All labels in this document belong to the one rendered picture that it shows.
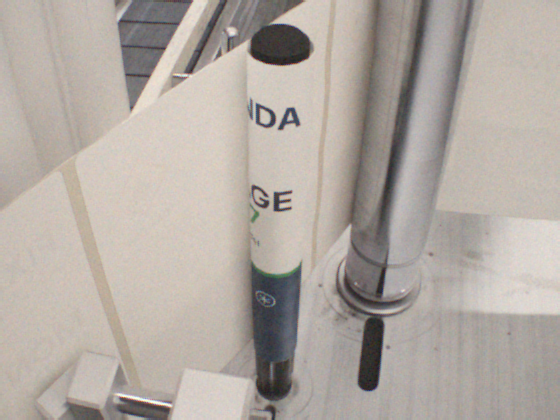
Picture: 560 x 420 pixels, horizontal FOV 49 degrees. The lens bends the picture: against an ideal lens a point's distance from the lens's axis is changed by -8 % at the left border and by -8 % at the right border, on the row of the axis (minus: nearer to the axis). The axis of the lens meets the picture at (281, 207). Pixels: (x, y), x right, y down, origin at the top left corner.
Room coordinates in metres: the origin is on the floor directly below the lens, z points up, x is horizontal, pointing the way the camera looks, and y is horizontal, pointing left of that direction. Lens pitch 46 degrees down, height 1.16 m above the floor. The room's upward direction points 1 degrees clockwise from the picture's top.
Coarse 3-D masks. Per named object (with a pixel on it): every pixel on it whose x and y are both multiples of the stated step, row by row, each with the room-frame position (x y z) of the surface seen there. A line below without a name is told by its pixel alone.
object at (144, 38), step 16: (144, 0) 0.51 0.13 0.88; (160, 0) 0.51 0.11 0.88; (176, 0) 0.51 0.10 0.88; (192, 0) 0.51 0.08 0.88; (224, 0) 0.51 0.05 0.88; (128, 16) 0.48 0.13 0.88; (144, 16) 0.48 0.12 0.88; (160, 16) 0.48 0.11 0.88; (176, 16) 0.48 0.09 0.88; (128, 32) 0.46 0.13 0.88; (144, 32) 0.46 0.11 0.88; (160, 32) 0.46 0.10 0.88; (208, 32) 0.46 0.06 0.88; (128, 48) 0.43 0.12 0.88; (144, 48) 0.43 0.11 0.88; (160, 48) 0.43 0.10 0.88; (128, 64) 0.41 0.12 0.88; (144, 64) 0.41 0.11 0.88; (192, 64) 0.41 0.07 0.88; (128, 80) 0.39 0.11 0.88; (144, 80) 0.39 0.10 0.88; (128, 96) 0.37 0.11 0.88
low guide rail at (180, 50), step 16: (208, 0) 0.45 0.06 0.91; (192, 16) 0.42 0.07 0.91; (208, 16) 0.44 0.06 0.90; (176, 32) 0.40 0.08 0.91; (192, 32) 0.40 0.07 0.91; (176, 48) 0.38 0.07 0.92; (192, 48) 0.40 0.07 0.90; (160, 64) 0.36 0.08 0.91; (176, 64) 0.36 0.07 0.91; (160, 80) 0.34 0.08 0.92; (144, 96) 0.32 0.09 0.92; (160, 96) 0.33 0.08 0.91
